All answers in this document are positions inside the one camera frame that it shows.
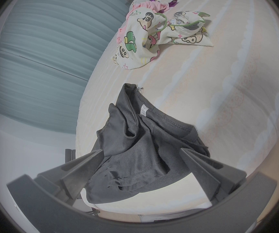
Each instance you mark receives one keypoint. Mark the pink garment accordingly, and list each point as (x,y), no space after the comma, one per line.
(154,5)

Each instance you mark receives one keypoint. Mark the black T-shirt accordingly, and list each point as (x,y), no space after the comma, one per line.
(129,154)

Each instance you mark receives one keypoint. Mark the blue-green curtain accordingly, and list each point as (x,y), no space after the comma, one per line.
(56,20)
(32,93)

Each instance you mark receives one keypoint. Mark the purple garment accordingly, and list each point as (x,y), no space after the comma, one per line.
(173,3)

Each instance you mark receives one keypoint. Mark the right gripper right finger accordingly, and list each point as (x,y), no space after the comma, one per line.
(210,173)

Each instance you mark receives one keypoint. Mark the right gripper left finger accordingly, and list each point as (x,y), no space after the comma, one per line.
(73,176)

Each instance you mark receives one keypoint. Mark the bed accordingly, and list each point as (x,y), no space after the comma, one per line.
(227,81)

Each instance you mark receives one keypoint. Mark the white printed pyjama garment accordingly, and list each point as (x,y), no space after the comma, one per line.
(190,36)

